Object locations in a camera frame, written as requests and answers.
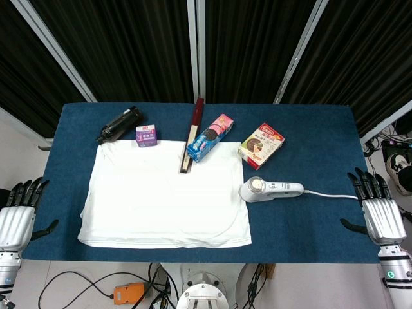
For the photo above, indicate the white handheld device with cord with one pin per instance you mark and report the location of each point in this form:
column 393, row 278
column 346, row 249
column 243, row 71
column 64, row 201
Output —
column 267, row 191

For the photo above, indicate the orange floor pedal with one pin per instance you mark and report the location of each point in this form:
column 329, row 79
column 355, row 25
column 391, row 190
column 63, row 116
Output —
column 130, row 293

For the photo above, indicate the white cloth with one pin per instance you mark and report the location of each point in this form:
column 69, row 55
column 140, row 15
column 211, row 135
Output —
column 161, row 199

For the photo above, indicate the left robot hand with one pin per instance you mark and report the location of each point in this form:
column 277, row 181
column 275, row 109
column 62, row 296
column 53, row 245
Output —
column 16, row 225

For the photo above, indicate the silver robot torso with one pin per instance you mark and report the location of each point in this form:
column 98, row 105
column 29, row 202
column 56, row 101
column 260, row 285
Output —
column 201, row 296

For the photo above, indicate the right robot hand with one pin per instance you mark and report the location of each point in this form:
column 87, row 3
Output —
column 384, row 222

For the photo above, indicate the cake picture snack box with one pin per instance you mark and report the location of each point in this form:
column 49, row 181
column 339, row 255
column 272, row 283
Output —
column 260, row 146

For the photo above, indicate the dark red folding fan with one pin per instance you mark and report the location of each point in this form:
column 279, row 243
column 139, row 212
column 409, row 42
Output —
column 194, row 128

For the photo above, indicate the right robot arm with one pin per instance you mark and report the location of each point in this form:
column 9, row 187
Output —
column 397, row 273

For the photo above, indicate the blue table mat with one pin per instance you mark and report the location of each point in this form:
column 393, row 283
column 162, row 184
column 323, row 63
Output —
column 305, row 231

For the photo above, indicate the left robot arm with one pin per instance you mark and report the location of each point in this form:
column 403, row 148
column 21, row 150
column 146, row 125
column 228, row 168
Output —
column 8, row 273

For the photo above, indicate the black curtain panel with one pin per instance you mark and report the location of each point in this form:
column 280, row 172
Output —
column 22, row 80
column 128, row 48
column 251, row 48
column 360, row 58

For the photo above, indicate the blue pink cookie box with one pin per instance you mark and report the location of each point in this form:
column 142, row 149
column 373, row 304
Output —
column 209, row 138

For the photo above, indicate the dark plastic bottle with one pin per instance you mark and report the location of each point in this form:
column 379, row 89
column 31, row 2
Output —
column 119, row 125

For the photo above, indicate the grey metal frame post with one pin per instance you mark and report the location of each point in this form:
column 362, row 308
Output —
column 299, row 54
column 54, row 51
column 197, row 48

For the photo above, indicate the small purple box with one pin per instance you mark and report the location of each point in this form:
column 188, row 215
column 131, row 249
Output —
column 146, row 136

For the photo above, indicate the black white sneaker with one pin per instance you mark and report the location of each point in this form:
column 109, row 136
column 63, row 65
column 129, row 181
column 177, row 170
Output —
column 399, row 170

